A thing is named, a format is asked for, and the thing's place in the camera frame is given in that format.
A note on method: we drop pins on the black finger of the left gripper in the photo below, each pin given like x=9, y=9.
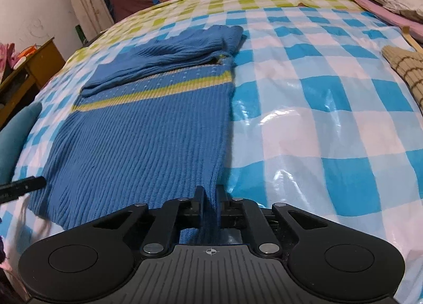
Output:
x=14, y=190

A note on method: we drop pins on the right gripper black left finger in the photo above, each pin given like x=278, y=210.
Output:
x=169, y=220

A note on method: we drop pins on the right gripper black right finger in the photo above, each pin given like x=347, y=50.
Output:
x=249, y=219

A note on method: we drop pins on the blue knit sweater yellow stripes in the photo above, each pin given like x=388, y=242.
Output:
x=150, y=126

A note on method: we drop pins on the teal fleece garment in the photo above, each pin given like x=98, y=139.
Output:
x=13, y=139

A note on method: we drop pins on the wooden side cabinet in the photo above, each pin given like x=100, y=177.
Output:
x=32, y=75

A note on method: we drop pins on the blue green checkered bed sheet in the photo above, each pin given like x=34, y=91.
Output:
x=320, y=120

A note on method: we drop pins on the pink floral blanket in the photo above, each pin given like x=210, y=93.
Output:
x=7, y=59

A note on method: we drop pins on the orange object on cabinet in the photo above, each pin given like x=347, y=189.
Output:
x=27, y=52

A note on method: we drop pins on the green bottle by curtain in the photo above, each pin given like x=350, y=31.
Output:
x=81, y=34

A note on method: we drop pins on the pink folded blanket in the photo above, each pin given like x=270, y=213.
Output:
x=392, y=18

